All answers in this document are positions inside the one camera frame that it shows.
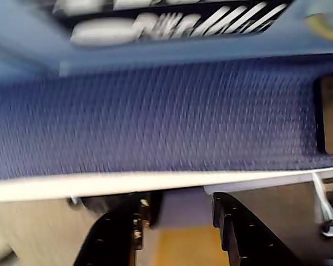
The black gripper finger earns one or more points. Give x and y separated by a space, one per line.
249 241
113 238

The blue woven mat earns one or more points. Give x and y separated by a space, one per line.
161 122

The grey and wood post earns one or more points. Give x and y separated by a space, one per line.
188 210

